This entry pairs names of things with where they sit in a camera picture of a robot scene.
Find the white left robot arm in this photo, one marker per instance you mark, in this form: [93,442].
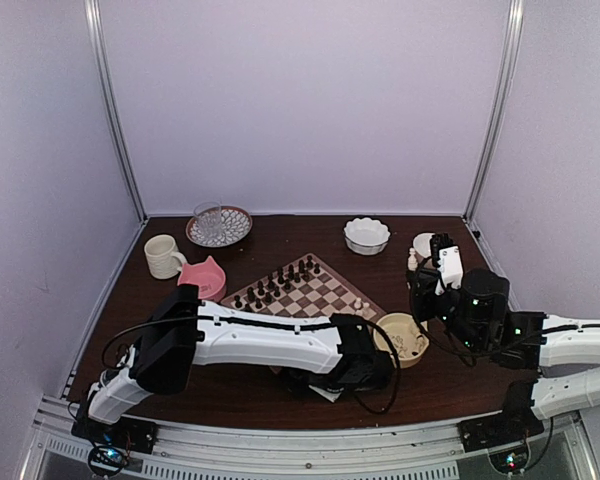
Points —
[333,353]

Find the plain white round bowl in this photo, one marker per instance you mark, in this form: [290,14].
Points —
[421,245]

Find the white ribbed mug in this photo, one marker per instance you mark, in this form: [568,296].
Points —
[163,257]

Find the cream cat ear bowl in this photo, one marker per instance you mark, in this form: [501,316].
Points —
[405,336]

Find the aluminium frame post right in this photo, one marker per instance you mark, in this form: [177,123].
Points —
[507,69]

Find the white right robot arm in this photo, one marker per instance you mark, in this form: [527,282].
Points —
[563,352]

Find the clear drinking glass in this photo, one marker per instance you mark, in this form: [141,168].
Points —
[208,216]

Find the white scalloped bowl black rim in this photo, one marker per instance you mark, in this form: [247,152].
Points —
[366,236]

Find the patterned ceramic plate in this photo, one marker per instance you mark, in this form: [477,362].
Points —
[237,224]

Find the aluminium frame post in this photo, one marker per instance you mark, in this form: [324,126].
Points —
[97,39]
[507,69]

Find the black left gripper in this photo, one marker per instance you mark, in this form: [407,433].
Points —
[291,380]

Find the wooden chess board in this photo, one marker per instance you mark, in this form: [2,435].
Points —
[303,288]

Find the pink cat ear bowl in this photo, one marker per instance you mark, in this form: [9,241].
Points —
[208,276]

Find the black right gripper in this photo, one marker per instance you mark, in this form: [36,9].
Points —
[427,281]

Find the aluminium front rail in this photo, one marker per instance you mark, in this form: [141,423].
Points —
[430,450]

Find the aluminium frame post left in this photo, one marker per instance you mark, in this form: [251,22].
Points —
[97,39]

